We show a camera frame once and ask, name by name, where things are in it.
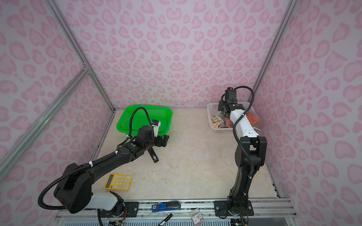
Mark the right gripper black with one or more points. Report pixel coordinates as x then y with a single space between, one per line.
218 103

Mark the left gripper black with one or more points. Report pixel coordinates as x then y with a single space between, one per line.
161 141

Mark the cream orange patterned towel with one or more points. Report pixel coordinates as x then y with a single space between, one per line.
220 122

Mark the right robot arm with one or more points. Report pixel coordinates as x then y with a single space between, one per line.
249 157

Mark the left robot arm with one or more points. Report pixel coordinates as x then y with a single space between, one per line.
74 191

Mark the black marker device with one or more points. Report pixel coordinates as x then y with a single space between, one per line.
153 155

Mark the white plastic basket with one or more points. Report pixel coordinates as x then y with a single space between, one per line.
212 110

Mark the green plastic basket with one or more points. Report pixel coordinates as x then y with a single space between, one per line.
161 114

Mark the yellow calculator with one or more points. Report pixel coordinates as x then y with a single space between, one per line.
119 182

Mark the blue stapler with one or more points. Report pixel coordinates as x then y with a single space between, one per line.
166 206

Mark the black pen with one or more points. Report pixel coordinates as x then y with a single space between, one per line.
163 222

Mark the small plastic bag red label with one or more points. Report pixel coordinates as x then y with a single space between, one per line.
197 217

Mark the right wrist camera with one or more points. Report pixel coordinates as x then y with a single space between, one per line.
230 96

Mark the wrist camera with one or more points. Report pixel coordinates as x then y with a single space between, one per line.
156 125
230 96

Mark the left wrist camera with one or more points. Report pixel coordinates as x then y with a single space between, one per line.
156 125

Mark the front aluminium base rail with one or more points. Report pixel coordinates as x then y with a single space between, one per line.
267 212

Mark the aluminium frame rail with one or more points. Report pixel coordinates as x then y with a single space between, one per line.
18 150

